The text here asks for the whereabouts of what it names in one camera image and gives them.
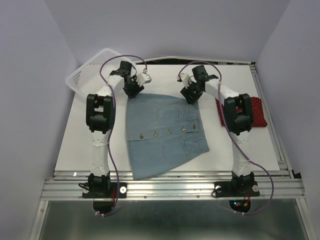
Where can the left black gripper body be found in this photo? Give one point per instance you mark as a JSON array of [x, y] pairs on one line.
[[133, 88]]

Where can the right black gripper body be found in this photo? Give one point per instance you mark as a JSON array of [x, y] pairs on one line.
[[193, 91]]

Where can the light blue denim skirt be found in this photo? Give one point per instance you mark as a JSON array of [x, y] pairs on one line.
[[162, 133]]

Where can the red polka dot skirt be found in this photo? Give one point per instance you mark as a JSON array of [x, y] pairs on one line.
[[258, 113]]

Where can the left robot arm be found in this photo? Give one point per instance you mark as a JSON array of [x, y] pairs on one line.
[[100, 117]]

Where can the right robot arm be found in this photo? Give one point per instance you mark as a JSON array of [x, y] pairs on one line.
[[238, 118]]

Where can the white plastic basket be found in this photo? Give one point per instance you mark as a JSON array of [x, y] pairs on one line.
[[86, 79]]

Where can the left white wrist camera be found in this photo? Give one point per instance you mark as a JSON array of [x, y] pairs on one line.
[[143, 78]]

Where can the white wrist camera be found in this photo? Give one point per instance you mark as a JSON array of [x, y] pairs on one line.
[[143, 78], [185, 78]]

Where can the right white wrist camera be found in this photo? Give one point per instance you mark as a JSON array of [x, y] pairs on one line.
[[185, 78]]

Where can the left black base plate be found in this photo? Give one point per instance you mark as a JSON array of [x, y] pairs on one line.
[[105, 194]]

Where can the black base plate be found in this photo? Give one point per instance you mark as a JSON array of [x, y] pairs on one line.
[[105, 194], [227, 189]]

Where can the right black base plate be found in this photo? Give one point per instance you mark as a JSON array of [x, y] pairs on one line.
[[227, 189]]

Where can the aluminium frame rail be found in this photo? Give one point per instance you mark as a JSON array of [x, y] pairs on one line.
[[178, 204]]

